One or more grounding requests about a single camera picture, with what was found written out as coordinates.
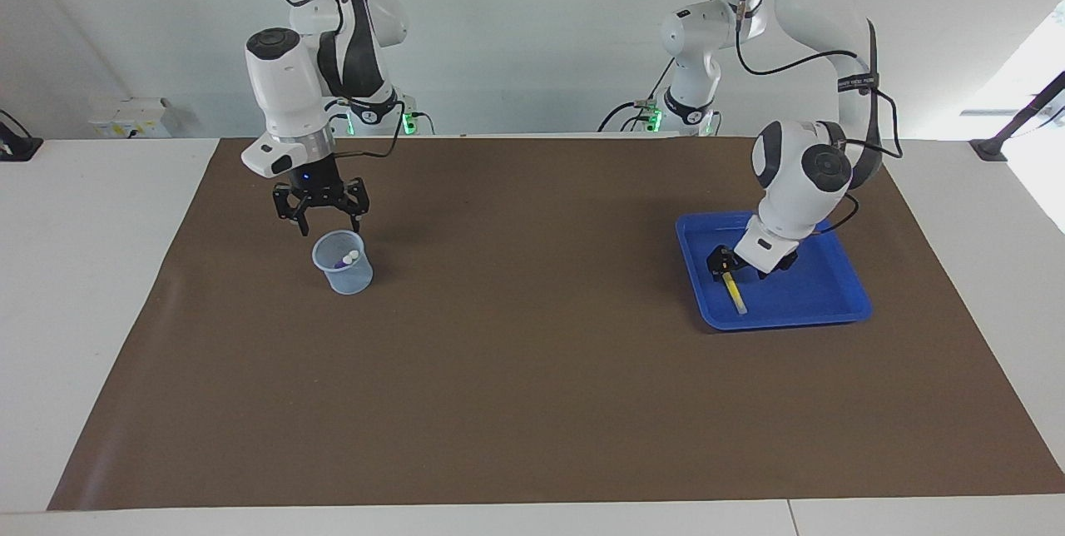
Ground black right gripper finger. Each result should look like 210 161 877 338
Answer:
273 185 311 236
336 178 371 234

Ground blue plastic tray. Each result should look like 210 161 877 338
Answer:
675 208 874 331

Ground translucent plastic cup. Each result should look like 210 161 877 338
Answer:
312 230 374 297

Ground brown table mat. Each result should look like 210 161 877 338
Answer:
47 135 1065 512

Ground small black table clamp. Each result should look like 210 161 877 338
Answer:
0 109 44 162

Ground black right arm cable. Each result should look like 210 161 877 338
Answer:
262 0 409 161

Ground black left arm base cable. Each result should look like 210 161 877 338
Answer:
597 62 676 133

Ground white wall socket box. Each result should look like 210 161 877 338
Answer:
89 97 173 139

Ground black camera stand pole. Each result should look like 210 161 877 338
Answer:
969 70 1065 162

